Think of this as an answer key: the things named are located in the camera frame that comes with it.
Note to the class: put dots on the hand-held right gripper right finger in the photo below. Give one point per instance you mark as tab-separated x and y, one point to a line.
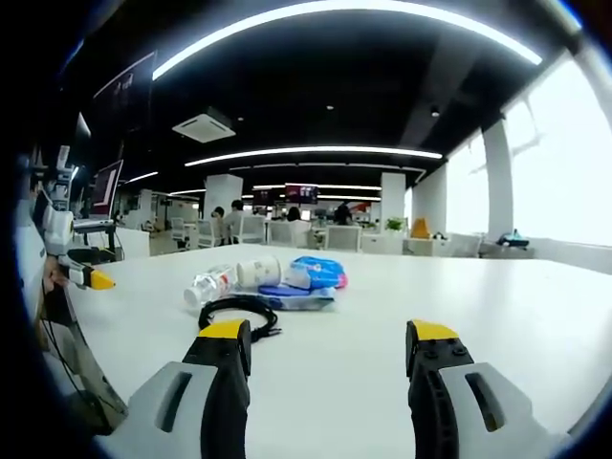
432	382

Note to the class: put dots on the green potted plant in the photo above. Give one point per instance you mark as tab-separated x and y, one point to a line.
395	224

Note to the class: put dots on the blue snack packet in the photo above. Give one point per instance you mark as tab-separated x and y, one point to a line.
319	272

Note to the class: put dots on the person's left hand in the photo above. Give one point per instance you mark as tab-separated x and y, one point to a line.
51	275

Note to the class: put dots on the long ceiling light strip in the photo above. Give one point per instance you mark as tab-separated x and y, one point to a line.
334	14
311	153

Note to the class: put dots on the clear plastic water bottle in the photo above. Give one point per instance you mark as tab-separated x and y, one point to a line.
208	285

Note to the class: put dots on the ceiling air conditioner unit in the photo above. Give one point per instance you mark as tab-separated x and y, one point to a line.
204	126

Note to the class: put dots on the white table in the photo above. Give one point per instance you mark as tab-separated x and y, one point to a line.
363	382

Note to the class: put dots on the hanging display screen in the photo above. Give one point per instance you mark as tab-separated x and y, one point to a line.
263	196
302	193

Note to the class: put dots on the blue wet wipes packet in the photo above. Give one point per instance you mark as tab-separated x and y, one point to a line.
299	297

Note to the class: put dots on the white office chair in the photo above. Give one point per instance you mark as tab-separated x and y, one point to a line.
343	238
207	233
252	229

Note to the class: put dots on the white paper cup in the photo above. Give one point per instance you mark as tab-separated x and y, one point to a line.
258	272

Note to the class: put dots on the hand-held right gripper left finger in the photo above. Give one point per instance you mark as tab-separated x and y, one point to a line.
225	382

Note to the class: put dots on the computer monitor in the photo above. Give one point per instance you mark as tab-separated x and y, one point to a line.
106	189

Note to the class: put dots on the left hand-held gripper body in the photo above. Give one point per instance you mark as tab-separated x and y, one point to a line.
56	224

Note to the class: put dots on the yellow object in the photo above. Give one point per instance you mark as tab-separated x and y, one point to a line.
420	228

